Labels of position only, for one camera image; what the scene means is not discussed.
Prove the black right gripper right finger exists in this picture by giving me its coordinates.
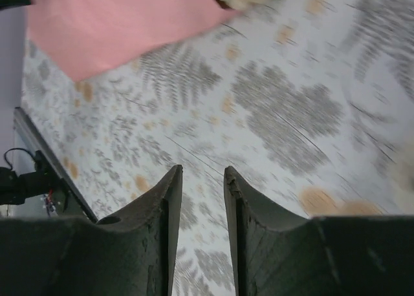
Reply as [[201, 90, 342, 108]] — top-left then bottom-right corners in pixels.
[[224, 167, 413, 295]]

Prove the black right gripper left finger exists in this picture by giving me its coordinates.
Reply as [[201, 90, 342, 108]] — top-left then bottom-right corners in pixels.
[[1, 165, 182, 295]]

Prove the pink wrapping paper sheet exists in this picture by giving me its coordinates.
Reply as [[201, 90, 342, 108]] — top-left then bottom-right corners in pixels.
[[27, 0, 235, 81]]

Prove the cream ribbon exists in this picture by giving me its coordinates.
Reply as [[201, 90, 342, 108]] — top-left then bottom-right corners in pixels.
[[388, 138, 413, 215]]

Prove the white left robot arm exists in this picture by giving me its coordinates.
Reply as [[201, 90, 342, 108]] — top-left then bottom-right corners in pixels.
[[1, 147, 70, 215]]

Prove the floral patterned table mat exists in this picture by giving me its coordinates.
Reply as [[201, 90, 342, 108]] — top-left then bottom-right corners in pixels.
[[22, 0, 413, 295]]

